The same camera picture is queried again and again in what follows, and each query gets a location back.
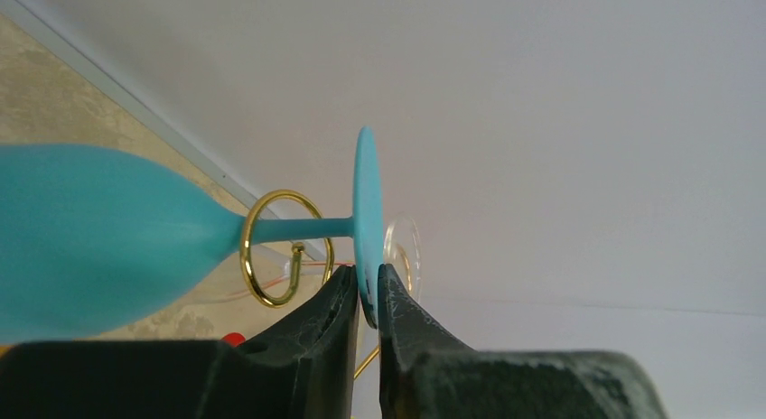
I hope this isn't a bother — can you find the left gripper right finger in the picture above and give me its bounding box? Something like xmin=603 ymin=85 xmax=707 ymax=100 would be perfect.
xmin=378 ymin=265 xmax=667 ymax=418

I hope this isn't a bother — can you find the clear wine glass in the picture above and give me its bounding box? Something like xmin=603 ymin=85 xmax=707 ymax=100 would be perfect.
xmin=203 ymin=212 xmax=423 ymax=307

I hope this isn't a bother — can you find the red plastic wine glass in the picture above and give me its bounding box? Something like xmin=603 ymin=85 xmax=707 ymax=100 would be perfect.
xmin=221 ymin=332 xmax=247 ymax=347

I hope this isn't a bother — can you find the gold wire wine glass rack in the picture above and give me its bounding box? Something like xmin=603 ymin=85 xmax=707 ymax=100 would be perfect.
xmin=238 ymin=189 xmax=414 ymax=382

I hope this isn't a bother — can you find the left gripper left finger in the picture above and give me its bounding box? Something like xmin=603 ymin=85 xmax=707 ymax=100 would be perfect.
xmin=1 ymin=265 xmax=359 ymax=418

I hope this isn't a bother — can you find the blue plastic wine glass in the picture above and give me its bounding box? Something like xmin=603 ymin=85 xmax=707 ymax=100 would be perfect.
xmin=1 ymin=128 xmax=385 ymax=345

